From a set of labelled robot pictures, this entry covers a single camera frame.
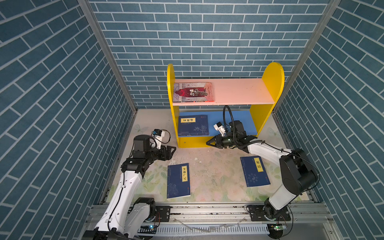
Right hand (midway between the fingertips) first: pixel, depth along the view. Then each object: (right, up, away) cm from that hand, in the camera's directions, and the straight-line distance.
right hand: (206, 143), depth 83 cm
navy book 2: (-16, -22, 0) cm, 27 cm away
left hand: (-19, -2, -5) cm, 20 cm away
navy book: (-8, +10, +6) cm, 14 cm away
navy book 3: (+29, -18, +5) cm, 34 cm away
